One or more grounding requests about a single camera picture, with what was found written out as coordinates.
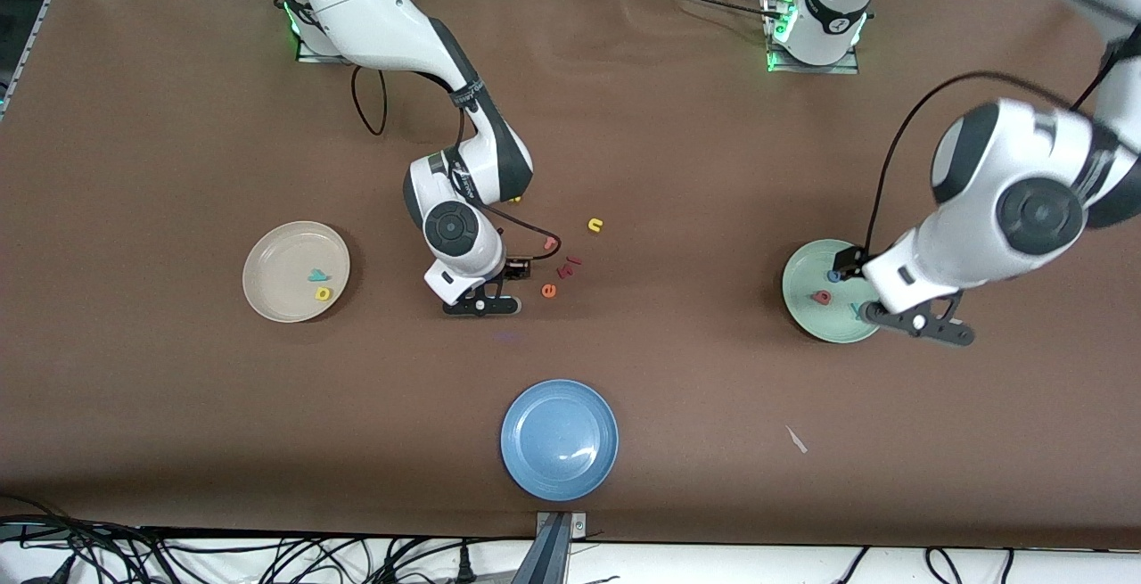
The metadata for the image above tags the beige plate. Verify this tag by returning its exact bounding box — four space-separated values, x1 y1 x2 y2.
242 221 351 324

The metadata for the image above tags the black tangled floor cable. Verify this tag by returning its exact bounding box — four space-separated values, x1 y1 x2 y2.
125 526 536 584
0 493 126 584

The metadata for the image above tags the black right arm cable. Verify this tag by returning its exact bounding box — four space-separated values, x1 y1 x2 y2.
350 65 562 264

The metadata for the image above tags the pale green plate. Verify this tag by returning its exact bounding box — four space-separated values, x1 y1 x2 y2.
782 239 891 344

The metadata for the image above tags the brown table cover sheet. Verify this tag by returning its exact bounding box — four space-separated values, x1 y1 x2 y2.
0 0 1141 551

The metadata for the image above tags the dark camera mount post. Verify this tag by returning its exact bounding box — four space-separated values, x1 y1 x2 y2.
513 513 573 584

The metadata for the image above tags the blue plate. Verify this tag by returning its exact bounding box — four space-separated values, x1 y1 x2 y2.
500 379 620 503

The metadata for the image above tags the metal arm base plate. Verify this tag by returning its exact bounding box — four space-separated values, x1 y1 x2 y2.
297 0 357 63
765 0 861 75

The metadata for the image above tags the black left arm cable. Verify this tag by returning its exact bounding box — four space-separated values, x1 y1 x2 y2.
866 27 1141 251

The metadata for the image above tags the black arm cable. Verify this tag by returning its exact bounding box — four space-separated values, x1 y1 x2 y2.
866 27 1141 251
350 65 562 264

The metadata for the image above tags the small metal bracket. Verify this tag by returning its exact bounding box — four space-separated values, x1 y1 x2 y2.
535 511 589 539

